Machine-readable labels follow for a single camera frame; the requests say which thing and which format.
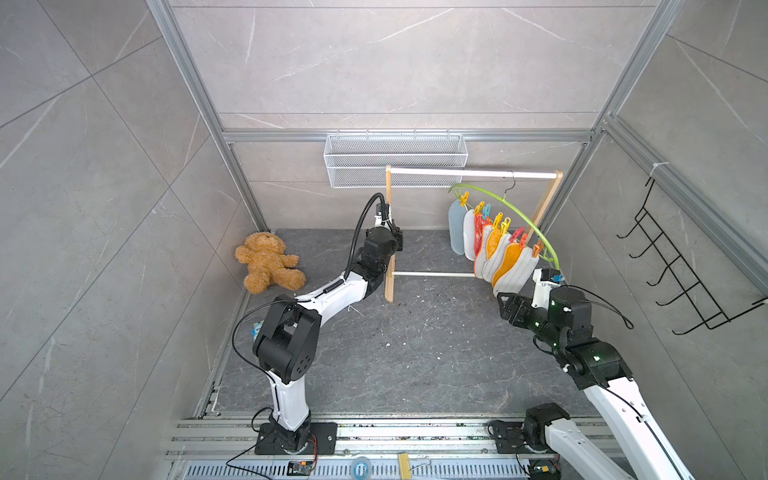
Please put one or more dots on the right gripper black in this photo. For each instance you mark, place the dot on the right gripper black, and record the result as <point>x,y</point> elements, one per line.
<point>522,302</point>

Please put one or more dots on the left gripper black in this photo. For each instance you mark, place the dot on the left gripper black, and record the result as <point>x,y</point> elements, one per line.
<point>395,239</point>

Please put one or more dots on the white striped insole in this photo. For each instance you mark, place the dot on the white striped insole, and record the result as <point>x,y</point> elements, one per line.
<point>513,280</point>

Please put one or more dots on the orange fuzzy insole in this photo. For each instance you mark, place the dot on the orange fuzzy insole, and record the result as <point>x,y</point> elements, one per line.
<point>509,255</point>

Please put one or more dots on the green clip hanger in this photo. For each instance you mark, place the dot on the green clip hanger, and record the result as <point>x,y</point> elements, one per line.
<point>556,177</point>

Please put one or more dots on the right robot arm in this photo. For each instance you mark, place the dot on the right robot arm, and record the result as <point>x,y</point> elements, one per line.
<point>559,316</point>

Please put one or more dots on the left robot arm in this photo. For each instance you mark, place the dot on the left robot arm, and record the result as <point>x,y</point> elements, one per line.
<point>285,344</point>

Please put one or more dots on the red orange-edged insole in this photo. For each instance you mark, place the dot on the red orange-edged insole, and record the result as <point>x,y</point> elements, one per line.
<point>480,222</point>

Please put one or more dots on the brown teddy bear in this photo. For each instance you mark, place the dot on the brown teddy bear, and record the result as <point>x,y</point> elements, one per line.
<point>264,255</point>

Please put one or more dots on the wooden clothes rack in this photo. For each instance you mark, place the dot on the wooden clothes rack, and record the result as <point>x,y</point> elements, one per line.
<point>499,223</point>

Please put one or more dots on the small blue toy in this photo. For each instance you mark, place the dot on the small blue toy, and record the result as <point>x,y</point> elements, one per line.
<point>256,329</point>

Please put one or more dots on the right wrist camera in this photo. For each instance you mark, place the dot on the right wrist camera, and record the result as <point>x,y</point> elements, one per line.
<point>545,280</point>

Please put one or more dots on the white wire mesh basket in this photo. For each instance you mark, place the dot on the white wire mesh basket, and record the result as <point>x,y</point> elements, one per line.
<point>360,160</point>

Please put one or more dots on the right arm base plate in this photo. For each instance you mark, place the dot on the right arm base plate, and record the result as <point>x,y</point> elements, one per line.
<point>514,436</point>

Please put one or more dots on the black wall hook rack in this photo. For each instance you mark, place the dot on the black wall hook rack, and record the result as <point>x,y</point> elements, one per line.
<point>709,313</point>

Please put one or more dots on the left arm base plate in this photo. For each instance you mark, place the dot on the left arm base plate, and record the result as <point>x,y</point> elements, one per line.
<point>320,437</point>

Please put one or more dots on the aluminium floor rail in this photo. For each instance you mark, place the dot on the aluminium floor rail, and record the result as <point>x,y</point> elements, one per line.
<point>368,447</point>

